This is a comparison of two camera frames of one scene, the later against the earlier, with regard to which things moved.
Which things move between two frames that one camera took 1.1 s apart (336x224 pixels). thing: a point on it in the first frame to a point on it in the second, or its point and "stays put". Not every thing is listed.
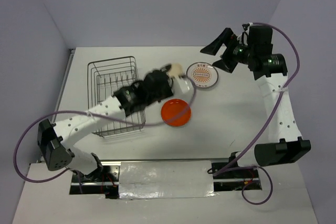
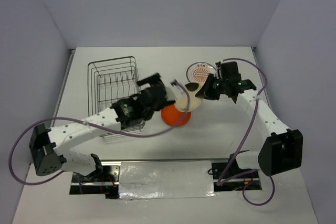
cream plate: (177, 70) to (181, 99)
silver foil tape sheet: (166, 179) stays put
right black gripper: (226, 35) to (203, 92)
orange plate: (176, 112) stays put
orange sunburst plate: (202, 75) stays put
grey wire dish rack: (105, 77) stays put
